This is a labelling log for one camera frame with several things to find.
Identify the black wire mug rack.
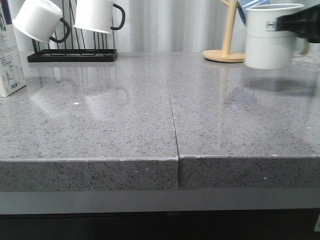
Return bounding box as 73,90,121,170
27,0,117,63

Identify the white mug black handle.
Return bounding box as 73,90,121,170
73,0,126,34
12,0,71,43

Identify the white mug black handle right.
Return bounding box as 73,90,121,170
73,0,126,34

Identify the white ribbed HOME mug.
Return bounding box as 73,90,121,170
244,3,310,70

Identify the white mug black handle left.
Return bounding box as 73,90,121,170
12,0,71,43

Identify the wooden mug tree stand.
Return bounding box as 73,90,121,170
202,0,245,63

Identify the blue enamel mug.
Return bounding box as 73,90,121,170
237,0,270,26

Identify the white blue milk carton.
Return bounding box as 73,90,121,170
0,0,26,98

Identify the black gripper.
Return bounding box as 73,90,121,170
275,4,320,43

